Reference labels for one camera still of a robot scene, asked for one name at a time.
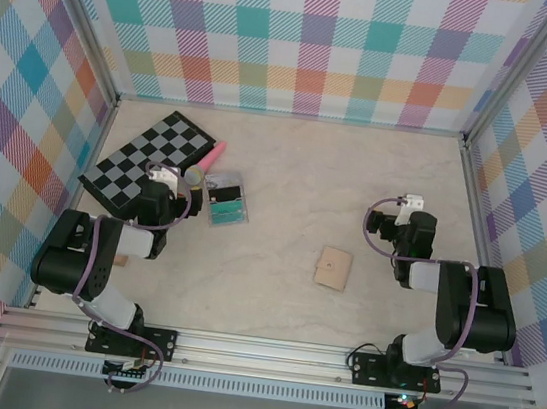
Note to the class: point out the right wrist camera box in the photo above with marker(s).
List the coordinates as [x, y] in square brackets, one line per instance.
[414, 203]

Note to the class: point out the aluminium frame bar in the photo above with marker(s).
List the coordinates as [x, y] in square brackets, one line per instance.
[478, 216]
[66, 217]

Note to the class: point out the clear plastic card case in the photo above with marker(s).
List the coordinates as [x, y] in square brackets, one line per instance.
[228, 203]

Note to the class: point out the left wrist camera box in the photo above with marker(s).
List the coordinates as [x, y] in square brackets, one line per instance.
[164, 174]

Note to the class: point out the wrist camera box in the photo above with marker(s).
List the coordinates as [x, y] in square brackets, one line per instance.
[164, 174]
[414, 203]

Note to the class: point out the aluminium frame post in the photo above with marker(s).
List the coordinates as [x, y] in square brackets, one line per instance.
[506, 76]
[88, 21]

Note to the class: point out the tan card holder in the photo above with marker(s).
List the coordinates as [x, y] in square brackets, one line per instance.
[333, 268]

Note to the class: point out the black grey chessboard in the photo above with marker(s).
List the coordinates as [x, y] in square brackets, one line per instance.
[160, 144]

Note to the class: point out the pink toy microphone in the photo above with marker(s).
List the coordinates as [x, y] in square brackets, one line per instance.
[209, 158]

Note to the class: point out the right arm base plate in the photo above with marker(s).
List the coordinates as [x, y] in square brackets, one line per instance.
[367, 370]

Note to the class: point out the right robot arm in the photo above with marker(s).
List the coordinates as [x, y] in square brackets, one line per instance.
[490, 319]

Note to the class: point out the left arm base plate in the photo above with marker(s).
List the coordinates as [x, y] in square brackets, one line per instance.
[162, 343]

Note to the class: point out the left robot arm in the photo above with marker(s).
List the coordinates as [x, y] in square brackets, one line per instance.
[64, 263]

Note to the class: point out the aluminium mounting rail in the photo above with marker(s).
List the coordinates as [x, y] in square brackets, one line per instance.
[258, 356]

